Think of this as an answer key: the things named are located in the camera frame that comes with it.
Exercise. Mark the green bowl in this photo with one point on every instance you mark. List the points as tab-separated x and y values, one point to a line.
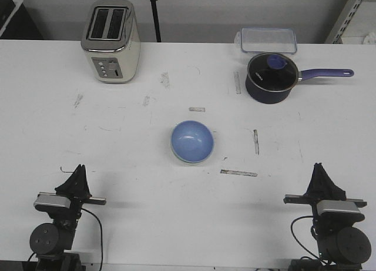
192	156

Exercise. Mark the clear plastic food container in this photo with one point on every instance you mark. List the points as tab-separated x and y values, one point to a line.
256	40

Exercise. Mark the blue bowl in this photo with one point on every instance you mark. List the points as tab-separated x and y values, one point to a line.
191	135

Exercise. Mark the cream and chrome toaster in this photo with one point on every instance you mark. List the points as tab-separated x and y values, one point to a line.
111	41

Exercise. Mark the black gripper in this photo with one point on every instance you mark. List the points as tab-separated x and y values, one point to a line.
68	218
321	186

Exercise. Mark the glass pot lid blue knob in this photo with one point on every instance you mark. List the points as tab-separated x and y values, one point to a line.
273	72

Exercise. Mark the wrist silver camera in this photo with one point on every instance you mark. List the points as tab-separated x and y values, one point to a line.
337	206
48	202

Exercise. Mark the grey metal shelf upright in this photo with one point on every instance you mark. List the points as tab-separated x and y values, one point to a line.
355	21

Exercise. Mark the dark blue saucepan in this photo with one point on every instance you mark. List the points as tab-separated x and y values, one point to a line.
269	97

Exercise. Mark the black tripod pole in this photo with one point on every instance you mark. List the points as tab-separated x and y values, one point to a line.
155	16

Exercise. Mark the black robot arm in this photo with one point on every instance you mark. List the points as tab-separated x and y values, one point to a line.
51	242
341	246

